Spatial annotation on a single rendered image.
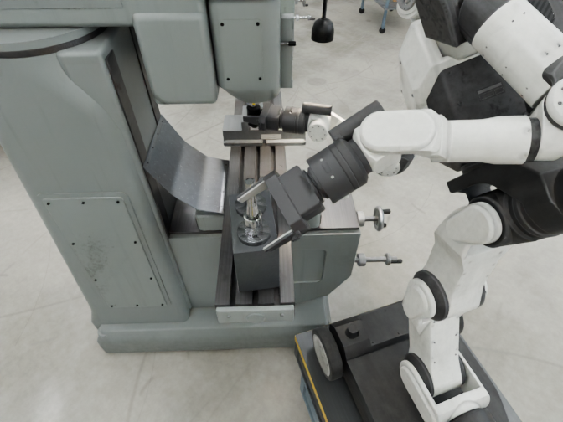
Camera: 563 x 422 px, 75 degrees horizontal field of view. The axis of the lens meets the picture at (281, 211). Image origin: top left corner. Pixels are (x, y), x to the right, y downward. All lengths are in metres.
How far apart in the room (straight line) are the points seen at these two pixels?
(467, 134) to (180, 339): 1.70
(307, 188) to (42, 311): 2.15
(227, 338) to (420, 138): 1.59
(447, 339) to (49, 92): 1.33
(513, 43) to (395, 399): 1.14
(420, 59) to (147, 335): 1.72
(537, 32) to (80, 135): 1.11
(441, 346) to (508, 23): 0.90
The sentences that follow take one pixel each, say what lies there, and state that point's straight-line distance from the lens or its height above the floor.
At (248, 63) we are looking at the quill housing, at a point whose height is 1.46.
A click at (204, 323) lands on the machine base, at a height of 0.20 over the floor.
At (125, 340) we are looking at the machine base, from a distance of 2.11.
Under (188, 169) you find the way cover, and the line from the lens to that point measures 1.51.
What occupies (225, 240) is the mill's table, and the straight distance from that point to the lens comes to 1.22.
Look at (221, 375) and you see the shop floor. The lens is 2.07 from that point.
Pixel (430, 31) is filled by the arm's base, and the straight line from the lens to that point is 0.80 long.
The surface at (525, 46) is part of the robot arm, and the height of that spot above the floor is 1.70.
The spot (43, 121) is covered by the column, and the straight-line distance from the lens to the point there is 1.28.
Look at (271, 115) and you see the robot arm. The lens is 1.26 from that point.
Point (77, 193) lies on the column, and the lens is 1.42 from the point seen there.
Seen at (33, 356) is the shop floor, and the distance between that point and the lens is 2.45.
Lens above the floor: 1.93
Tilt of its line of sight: 47 degrees down
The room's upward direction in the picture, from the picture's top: straight up
